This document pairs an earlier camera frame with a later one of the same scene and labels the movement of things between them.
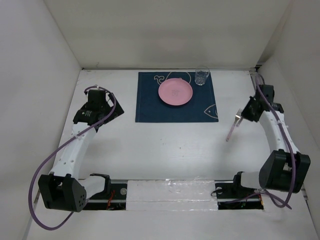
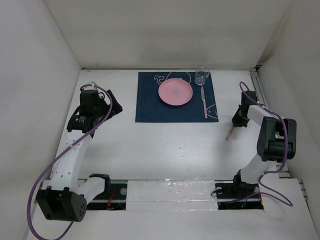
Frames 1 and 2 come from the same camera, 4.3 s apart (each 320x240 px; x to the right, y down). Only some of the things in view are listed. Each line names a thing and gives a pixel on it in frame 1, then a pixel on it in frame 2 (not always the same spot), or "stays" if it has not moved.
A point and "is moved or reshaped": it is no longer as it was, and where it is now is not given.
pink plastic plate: [175, 91] stays
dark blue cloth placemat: [150, 108] stays
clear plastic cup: [201, 73] stays
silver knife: [239, 121] is moved or reshaped
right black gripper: [245, 112] to [237, 122]
